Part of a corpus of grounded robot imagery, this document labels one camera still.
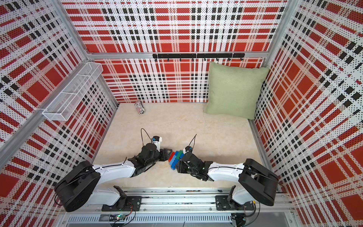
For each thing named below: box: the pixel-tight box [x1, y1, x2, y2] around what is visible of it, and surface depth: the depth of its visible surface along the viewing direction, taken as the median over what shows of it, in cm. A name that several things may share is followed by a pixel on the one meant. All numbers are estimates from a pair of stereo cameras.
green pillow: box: [204, 61, 271, 120], surface depth 98 cm
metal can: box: [134, 100, 146, 115], surface depth 117 cm
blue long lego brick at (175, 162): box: [170, 150, 179, 171], surface depth 88 cm
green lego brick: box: [175, 149, 184, 160], surface depth 90 cm
